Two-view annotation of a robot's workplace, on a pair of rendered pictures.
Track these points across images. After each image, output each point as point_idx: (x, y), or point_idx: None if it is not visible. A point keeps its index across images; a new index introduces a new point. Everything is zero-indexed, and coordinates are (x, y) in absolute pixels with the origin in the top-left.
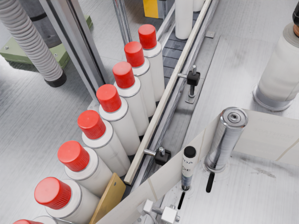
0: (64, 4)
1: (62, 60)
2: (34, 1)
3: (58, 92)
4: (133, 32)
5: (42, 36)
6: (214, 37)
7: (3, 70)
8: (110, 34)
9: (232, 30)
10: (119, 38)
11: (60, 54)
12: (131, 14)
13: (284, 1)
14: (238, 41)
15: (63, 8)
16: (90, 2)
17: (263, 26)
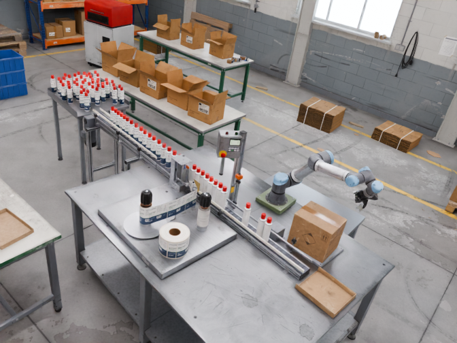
0: (233, 172)
1: (257, 199)
2: (273, 185)
3: (243, 197)
4: None
5: (268, 193)
6: (242, 240)
7: (266, 188)
8: (267, 216)
9: (242, 247)
10: None
11: (259, 198)
12: None
13: (249, 273)
14: (230, 235)
15: (232, 172)
16: None
17: (237, 256)
